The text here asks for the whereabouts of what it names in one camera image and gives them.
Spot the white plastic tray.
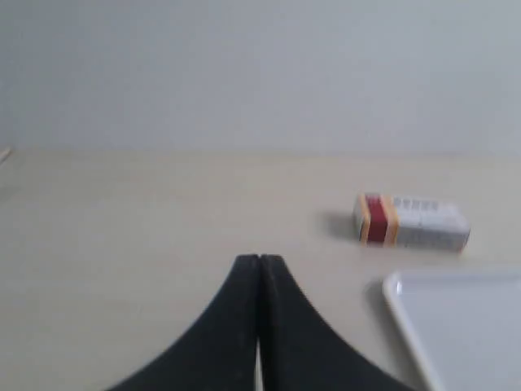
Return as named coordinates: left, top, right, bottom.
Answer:
left=382, top=269, right=520, bottom=390

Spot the white red medicine box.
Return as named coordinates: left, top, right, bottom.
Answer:
left=353, top=193, right=471, bottom=252

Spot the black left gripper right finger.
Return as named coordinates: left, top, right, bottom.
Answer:
left=260, top=255, right=410, bottom=390

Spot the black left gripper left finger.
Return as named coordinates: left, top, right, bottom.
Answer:
left=112, top=254, right=261, bottom=390

